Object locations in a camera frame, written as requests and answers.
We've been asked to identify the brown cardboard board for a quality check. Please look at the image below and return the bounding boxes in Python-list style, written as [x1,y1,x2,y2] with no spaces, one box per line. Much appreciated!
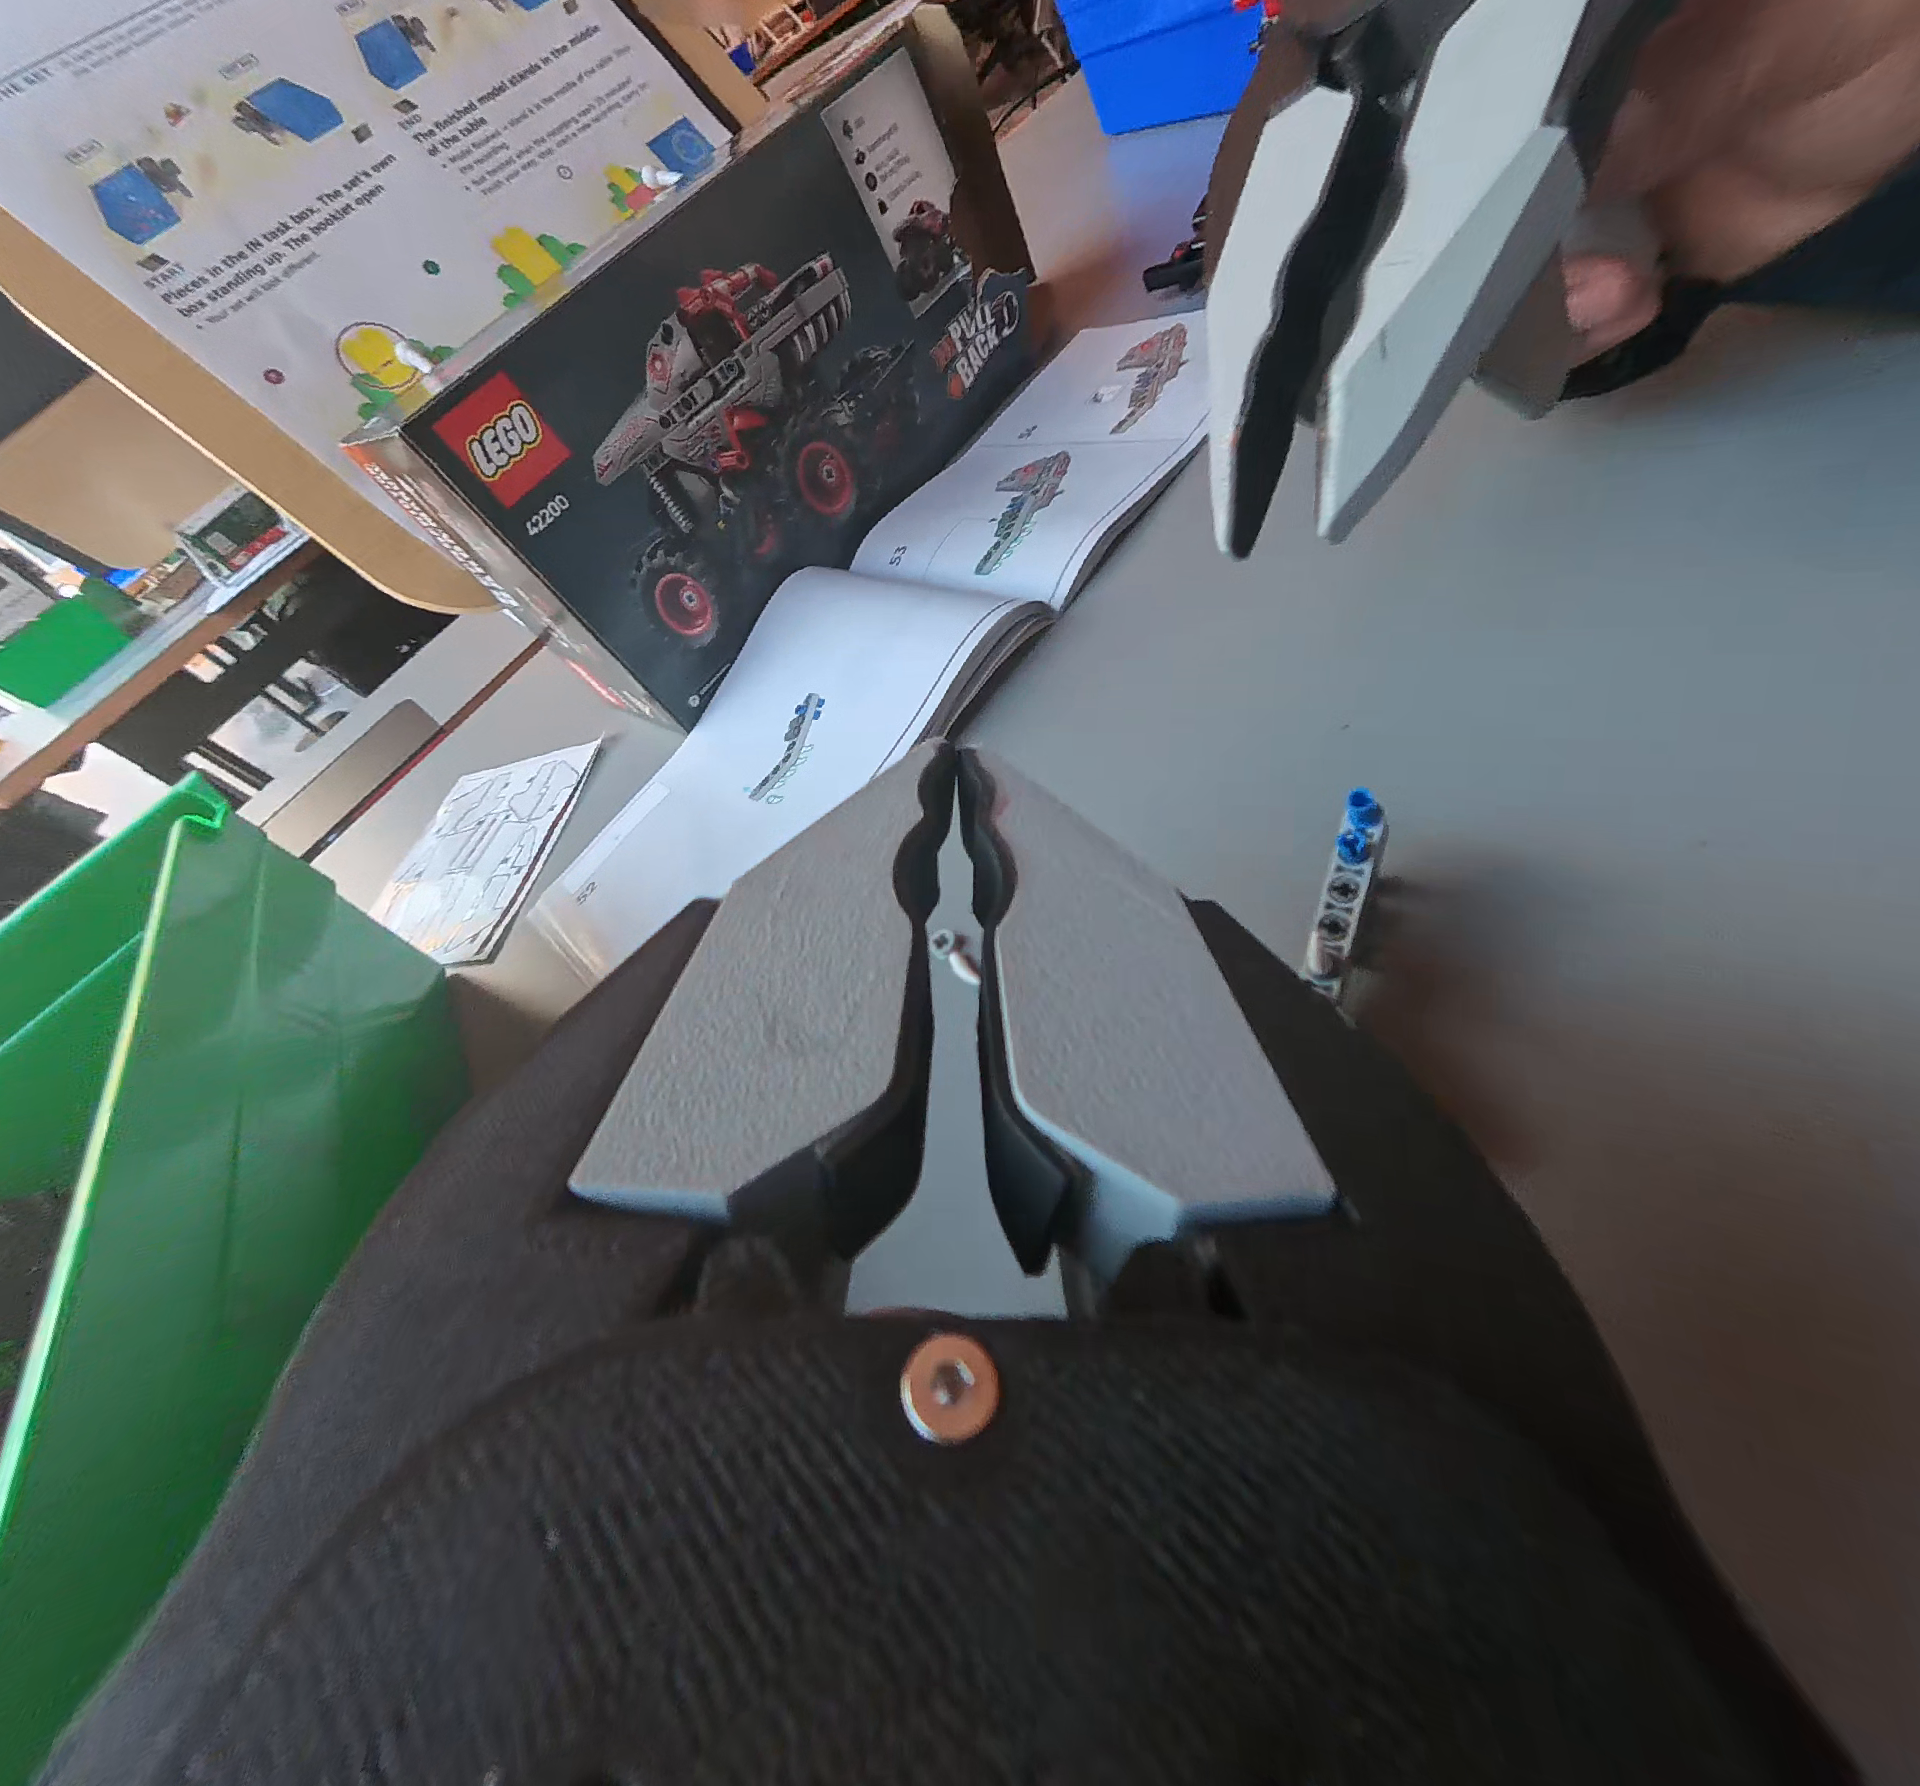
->
[0,0,843,618]

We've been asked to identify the lego set box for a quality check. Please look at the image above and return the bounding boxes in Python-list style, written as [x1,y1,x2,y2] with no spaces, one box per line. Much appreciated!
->
[339,53,1040,735]

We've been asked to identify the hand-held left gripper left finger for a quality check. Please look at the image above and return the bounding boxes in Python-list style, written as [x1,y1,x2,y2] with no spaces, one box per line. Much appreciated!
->
[567,740,962,1262]

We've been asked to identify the small green white box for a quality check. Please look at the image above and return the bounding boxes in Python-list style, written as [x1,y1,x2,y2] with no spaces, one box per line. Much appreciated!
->
[172,483,310,576]

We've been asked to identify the wooden background table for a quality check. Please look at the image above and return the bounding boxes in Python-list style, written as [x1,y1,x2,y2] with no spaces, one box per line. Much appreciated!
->
[0,538,324,810]

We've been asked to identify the printed instruction poster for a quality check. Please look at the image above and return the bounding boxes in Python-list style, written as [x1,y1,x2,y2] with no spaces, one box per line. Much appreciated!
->
[0,0,741,397]

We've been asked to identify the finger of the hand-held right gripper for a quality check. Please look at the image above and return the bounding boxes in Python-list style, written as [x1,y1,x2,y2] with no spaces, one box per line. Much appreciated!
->
[1204,88,1412,561]
[1314,0,1637,542]

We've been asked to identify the blue plastic bin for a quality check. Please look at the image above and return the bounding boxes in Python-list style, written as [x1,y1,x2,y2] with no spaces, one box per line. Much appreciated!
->
[1042,0,1371,141]

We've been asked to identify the bent grey lego beam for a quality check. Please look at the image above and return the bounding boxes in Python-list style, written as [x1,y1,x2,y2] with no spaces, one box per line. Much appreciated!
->
[1299,784,1397,1011]

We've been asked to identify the person's right hand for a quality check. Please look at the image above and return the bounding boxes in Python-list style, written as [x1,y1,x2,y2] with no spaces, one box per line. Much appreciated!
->
[1560,0,1920,355]

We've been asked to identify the green plastic bin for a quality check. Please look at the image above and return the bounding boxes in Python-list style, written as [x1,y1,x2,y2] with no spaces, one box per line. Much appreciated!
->
[0,769,471,1786]

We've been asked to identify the black lego parts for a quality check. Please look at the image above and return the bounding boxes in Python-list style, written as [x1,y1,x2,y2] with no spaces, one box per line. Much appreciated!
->
[1144,198,1214,298]

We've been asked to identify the white sticker sheet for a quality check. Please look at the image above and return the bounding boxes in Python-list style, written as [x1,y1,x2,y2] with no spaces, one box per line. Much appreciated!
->
[365,733,605,969]

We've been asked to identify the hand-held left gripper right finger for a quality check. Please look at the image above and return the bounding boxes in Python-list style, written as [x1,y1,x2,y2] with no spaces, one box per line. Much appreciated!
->
[957,744,1340,1296]

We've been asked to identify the lego instruction booklet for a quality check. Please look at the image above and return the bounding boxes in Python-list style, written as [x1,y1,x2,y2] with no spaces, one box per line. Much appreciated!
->
[533,308,1218,984]

